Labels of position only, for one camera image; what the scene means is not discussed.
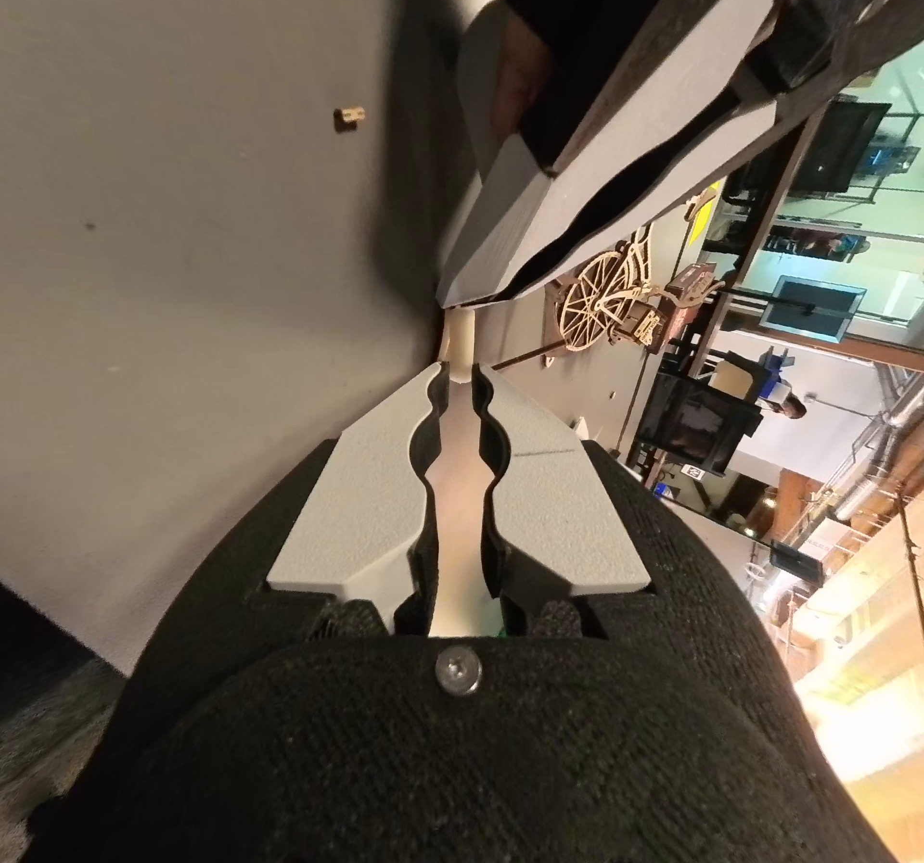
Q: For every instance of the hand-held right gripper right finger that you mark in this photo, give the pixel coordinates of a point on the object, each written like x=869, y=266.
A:
x=570, y=516

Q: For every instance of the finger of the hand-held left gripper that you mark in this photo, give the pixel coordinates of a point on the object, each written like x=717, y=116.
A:
x=693, y=156
x=635, y=84

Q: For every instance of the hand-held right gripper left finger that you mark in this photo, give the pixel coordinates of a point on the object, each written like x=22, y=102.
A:
x=339, y=516

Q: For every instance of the wooden bicycle model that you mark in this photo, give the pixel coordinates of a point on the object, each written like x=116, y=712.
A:
x=599, y=300

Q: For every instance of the person's left hand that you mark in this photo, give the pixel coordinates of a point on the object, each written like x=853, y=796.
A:
x=521, y=76

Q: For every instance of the yellow paper note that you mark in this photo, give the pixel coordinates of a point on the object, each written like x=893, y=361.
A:
x=704, y=228

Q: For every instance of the black monitor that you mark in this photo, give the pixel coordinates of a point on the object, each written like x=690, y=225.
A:
x=841, y=145

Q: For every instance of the cardboard box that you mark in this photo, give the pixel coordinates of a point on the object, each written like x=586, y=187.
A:
x=733, y=379

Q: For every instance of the small wooden block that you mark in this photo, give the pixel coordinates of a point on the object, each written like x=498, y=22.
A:
x=349, y=117

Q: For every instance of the framed wall screen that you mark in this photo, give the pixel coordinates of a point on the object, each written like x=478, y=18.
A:
x=816, y=307

